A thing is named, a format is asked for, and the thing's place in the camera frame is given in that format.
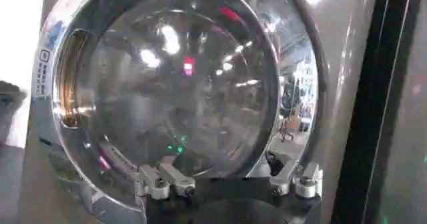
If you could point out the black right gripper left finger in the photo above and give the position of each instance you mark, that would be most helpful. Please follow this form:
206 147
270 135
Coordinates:
166 178

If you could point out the grey neighbouring dryer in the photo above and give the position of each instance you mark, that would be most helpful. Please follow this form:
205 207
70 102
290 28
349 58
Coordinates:
400 128

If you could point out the round glass dryer door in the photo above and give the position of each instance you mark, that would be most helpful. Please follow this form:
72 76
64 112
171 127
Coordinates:
173 88

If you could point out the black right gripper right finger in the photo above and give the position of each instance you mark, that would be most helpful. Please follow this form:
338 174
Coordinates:
293 178

